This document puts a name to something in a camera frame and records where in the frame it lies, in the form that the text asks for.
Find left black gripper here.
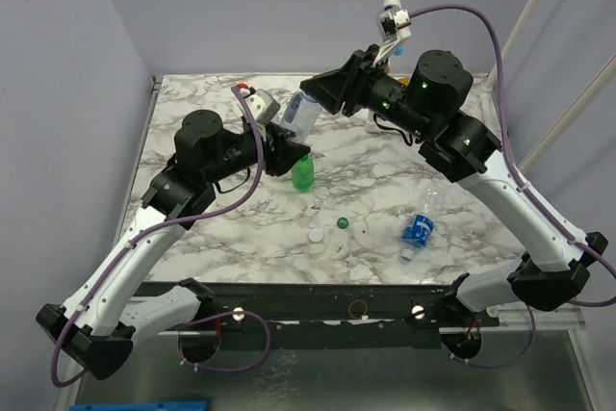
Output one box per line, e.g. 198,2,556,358
205,120,311,184

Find green plastic bottle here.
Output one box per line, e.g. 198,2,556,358
291,155,315,193

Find small clear water bottle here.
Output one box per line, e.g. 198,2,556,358
279,91,322,143

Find green bottle cap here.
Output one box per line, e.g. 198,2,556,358
337,217,349,229

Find blue label clear bottle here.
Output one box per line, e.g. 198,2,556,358
401,185,444,256

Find blue white bottle cap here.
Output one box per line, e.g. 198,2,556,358
401,249,414,262

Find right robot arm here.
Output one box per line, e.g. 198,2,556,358
300,46,607,326

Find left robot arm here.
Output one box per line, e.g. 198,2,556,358
36,110,310,380

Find blue bin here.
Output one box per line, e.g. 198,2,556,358
68,400,209,411

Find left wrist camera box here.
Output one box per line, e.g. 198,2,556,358
240,84,281,126

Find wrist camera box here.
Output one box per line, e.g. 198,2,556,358
240,84,281,126
374,5,412,64

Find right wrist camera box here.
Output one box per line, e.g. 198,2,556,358
374,5,412,64

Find white pipe frame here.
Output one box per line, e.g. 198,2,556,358
365,0,616,167

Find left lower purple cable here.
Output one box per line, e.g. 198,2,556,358
178,309,271,373

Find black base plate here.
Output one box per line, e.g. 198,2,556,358
164,283,499,350

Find aluminium rail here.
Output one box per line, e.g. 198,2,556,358
495,303,586,331

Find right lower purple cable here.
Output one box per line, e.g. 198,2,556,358
445,304,538,369

